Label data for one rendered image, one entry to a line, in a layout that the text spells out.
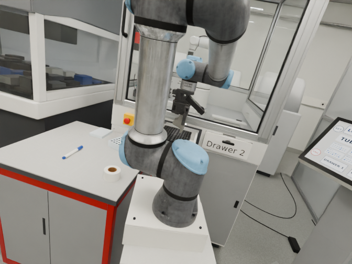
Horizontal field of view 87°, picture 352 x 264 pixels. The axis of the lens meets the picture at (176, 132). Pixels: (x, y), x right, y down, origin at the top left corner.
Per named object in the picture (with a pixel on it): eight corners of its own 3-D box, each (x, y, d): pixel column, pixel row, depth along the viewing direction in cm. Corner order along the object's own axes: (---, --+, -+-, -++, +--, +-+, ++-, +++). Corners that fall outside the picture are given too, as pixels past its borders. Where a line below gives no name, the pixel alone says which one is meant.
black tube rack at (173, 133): (184, 156, 99) (186, 145, 96) (152, 147, 101) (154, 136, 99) (189, 141, 119) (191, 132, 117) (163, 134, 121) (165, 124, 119)
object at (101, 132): (101, 139, 113) (101, 136, 113) (88, 135, 114) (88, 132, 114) (112, 132, 125) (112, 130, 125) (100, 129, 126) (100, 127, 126)
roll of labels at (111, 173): (101, 181, 78) (102, 173, 77) (105, 172, 84) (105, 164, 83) (118, 183, 80) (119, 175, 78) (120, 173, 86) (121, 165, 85)
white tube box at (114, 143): (118, 151, 104) (119, 145, 102) (107, 145, 107) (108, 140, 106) (133, 145, 114) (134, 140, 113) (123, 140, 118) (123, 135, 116)
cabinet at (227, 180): (223, 254, 144) (261, 166, 116) (102, 212, 156) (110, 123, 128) (220, 184, 233) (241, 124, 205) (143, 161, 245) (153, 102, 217)
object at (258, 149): (259, 165, 117) (268, 144, 112) (110, 123, 129) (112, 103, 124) (240, 124, 205) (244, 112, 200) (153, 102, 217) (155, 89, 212)
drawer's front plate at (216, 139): (246, 160, 116) (252, 144, 112) (201, 147, 119) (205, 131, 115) (246, 158, 117) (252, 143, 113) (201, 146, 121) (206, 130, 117)
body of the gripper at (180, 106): (173, 110, 97) (178, 87, 92) (189, 114, 96) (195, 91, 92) (170, 113, 90) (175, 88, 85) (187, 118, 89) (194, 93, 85)
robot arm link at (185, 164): (196, 204, 52) (210, 162, 47) (152, 186, 54) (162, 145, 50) (202, 181, 63) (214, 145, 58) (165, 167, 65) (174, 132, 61)
